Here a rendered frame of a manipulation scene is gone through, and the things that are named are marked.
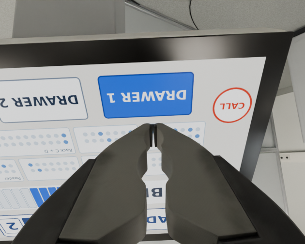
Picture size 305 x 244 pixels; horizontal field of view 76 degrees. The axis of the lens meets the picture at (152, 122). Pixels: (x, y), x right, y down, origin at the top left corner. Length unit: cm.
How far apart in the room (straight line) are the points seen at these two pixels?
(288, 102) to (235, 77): 368
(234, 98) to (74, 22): 26
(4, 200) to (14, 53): 21
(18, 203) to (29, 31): 25
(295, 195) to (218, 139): 367
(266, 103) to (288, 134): 360
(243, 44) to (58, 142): 22
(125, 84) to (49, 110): 8
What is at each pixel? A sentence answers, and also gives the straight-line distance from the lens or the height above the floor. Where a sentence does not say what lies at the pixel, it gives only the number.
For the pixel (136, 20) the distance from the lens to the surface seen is 151.
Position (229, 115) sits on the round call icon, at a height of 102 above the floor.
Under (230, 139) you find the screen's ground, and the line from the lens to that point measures 25.
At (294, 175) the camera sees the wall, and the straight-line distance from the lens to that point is 385.
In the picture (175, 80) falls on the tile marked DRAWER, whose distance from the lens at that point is 20.
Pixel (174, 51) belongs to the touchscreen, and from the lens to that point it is 19.
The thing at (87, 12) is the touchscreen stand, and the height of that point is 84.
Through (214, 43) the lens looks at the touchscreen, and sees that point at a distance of 20.
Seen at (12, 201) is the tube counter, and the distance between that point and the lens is 35.
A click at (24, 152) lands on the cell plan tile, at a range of 28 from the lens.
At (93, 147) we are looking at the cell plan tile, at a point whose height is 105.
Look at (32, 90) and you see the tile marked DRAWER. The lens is 23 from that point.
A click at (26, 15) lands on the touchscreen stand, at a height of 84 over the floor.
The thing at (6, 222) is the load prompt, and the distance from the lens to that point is 39.
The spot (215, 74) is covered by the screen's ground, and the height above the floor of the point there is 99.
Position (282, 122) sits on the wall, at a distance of 388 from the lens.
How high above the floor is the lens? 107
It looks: 11 degrees down
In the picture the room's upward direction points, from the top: 177 degrees clockwise
